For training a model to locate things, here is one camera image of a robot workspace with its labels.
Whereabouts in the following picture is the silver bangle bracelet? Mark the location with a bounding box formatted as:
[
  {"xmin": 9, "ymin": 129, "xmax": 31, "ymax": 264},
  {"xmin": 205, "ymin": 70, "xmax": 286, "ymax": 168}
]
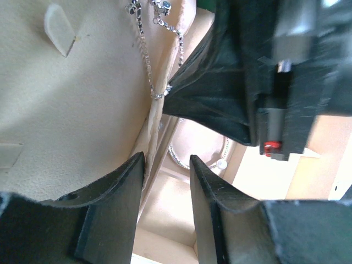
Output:
[{"xmin": 168, "ymin": 137, "xmax": 230, "ymax": 171}]

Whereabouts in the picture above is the green jewelry box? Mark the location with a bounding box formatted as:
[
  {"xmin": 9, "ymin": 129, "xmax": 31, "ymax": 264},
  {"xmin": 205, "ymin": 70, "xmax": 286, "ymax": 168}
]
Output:
[{"xmin": 1, "ymin": 1, "xmax": 351, "ymax": 263}]

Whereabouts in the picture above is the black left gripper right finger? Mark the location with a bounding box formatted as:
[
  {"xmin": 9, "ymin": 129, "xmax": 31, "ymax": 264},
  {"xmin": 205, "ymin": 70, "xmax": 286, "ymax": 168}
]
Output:
[{"xmin": 190, "ymin": 155, "xmax": 351, "ymax": 263}]

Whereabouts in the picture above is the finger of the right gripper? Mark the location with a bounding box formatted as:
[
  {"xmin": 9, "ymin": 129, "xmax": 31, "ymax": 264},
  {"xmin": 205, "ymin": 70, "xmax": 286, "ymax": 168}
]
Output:
[{"xmin": 163, "ymin": 1, "xmax": 257, "ymax": 146}]

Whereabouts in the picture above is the thin chain necklace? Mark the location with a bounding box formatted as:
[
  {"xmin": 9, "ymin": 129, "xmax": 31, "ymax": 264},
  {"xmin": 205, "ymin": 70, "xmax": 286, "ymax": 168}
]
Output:
[{"xmin": 125, "ymin": 0, "xmax": 185, "ymax": 101}]

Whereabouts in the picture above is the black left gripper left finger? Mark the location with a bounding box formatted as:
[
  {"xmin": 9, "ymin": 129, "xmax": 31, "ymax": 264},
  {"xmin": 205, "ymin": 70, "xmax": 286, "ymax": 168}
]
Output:
[{"xmin": 1, "ymin": 152, "xmax": 145, "ymax": 263}]

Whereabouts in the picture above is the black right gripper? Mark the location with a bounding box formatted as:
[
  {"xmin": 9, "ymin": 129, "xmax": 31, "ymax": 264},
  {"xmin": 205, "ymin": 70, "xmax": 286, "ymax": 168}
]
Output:
[{"xmin": 247, "ymin": 1, "xmax": 351, "ymax": 161}]

